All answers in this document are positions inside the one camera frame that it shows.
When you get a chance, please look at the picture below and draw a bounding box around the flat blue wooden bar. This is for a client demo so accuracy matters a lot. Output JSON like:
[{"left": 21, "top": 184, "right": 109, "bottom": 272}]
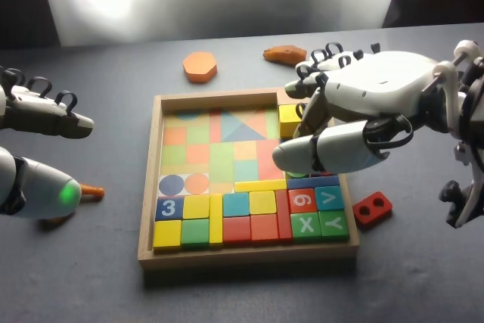
[{"left": 287, "top": 175, "right": 341, "bottom": 190}]

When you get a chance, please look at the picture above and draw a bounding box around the red block with two holes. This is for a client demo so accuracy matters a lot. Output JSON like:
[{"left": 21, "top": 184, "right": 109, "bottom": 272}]
[{"left": 352, "top": 191, "right": 394, "bottom": 228}]

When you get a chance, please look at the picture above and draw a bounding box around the wooden puzzle tray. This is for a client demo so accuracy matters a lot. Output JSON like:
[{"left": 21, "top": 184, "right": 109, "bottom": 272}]
[{"left": 138, "top": 87, "right": 361, "bottom": 272}]

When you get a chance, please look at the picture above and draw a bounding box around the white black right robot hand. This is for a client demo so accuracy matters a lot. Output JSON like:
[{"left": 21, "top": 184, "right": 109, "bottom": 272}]
[{"left": 271, "top": 42, "right": 442, "bottom": 183}]

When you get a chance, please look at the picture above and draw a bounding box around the yellow wooden cube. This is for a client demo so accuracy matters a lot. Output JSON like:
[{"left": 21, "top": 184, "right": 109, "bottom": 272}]
[{"left": 278, "top": 104, "right": 306, "bottom": 139}]

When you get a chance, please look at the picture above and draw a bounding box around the grey table cloth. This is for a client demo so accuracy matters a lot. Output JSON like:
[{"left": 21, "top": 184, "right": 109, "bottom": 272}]
[{"left": 0, "top": 22, "right": 484, "bottom": 323}]

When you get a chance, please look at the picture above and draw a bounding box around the orange hexagonal block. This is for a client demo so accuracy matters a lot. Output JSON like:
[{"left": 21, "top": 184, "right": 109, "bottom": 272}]
[{"left": 181, "top": 51, "right": 219, "bottom": 85}]

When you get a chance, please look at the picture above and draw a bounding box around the orange-brown toy bread piece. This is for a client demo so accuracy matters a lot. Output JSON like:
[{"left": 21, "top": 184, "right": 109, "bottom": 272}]
[{"left": 262, "top": 45, "right": 308, "bottom": 64}]

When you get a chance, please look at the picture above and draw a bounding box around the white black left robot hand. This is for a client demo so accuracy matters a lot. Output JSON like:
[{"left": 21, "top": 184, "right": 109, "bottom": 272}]
[{"left": 0, "top": 67, "right": 95, "bottom": 221}]

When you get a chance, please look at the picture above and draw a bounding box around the small orange toy carrot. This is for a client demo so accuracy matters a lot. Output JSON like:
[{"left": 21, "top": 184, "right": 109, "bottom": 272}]
[{"left": 80, "top": 184, "right": 105, "bottom": 201}]

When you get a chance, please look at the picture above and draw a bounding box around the long yellow wooden bar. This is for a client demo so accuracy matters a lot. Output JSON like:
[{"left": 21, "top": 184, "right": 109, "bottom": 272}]
[{"left": 209, "top": 193, "right": 224, "bottom": 250}]

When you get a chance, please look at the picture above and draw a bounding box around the flat yellow wooden bar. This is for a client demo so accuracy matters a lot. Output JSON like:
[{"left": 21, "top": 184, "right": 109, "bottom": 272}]
[{"left": 234, "top": 179, "right": 288, "bottom": 193}]

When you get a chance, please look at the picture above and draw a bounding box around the long red wooden bar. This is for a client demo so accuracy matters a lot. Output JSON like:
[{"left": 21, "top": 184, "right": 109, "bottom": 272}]
[{"left": 275, "top": 189, "right": 293, "bottom": 244}]

